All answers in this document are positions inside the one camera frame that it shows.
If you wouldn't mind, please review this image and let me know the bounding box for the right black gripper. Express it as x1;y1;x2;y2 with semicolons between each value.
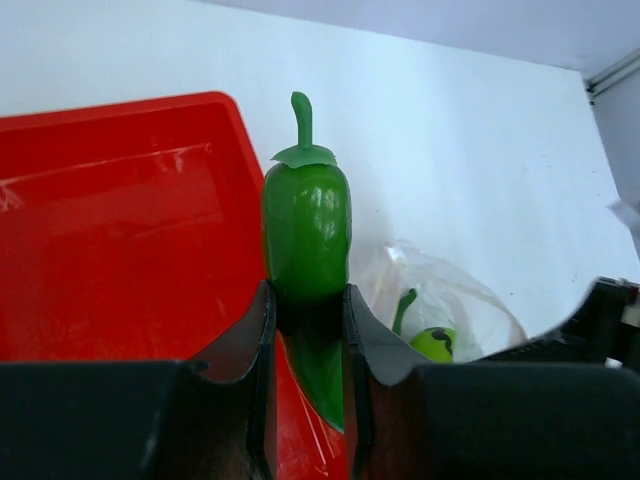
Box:
485;278;639;370

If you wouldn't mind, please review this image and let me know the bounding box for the red plastic tray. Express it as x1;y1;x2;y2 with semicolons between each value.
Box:
1;92;347;479

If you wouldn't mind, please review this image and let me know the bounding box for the dark green toy pepper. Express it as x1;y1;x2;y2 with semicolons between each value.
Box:
261;92;352;432

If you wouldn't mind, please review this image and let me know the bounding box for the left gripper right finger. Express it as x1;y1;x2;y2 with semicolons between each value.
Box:
342;286;639;479

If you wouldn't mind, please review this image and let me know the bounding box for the green toy chili pepper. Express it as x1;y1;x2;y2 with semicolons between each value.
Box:
392;288;417;336

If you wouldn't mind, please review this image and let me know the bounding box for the green toy watermelon ball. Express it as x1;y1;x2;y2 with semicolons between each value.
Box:
410;327;457;364

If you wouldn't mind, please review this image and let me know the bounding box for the clear dotted zip bag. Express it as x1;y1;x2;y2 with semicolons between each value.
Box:
362;240;527;363

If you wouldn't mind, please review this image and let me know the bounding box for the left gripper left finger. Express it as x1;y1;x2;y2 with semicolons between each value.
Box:
1;281;277;479

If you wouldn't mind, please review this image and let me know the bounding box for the right aluminium frame post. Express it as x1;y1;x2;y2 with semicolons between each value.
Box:
585;48;640;98

